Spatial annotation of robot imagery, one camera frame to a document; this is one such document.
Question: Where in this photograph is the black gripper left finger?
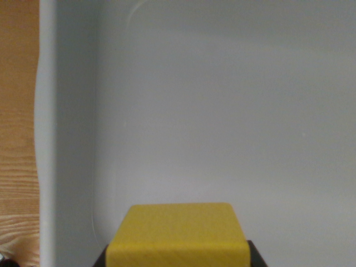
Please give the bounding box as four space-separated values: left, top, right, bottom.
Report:
93 244 110 267

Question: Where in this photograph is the white plastic tray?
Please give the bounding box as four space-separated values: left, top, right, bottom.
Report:
34 0 356 267

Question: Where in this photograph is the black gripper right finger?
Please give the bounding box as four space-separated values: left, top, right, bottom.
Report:
246 239 269 267

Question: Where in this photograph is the yellow wooden cube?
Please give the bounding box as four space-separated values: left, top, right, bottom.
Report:
106 202 250 267

